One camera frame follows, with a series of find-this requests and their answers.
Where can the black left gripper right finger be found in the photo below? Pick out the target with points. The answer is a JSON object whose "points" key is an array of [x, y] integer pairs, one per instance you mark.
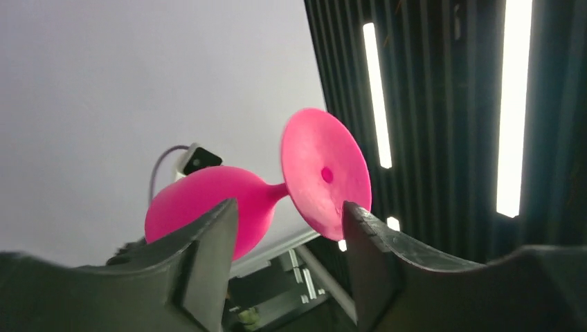
{"points": [[402, 284]]}

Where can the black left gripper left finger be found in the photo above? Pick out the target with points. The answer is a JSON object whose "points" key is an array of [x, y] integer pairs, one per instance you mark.
{"points": [[177, 283]]}

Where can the pink wine glass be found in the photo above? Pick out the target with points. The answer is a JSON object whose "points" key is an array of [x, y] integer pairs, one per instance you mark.
{"points": [[322, 167]]}

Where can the ceiling light strip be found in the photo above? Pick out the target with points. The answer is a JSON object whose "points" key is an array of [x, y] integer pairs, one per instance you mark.
{"points": [[377, 96], [516, 49]]}

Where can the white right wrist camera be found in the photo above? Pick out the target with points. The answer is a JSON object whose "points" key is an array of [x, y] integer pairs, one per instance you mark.
{"points": [[196, 157]]}

